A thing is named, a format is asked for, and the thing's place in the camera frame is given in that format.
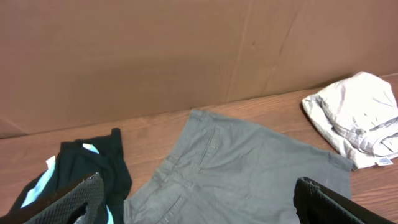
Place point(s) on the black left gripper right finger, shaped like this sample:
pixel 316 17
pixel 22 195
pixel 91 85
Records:
pixel 317 204

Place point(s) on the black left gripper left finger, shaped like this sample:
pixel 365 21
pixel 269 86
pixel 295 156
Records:
pixel 76 203

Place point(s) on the grey shorts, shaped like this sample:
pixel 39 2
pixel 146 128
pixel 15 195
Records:
pixel 225 170

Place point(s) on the black garment with blue stripes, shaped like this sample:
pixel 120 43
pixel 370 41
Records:
pixel 78 159

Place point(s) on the beige folded shorts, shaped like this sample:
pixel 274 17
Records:
pixel 358 117

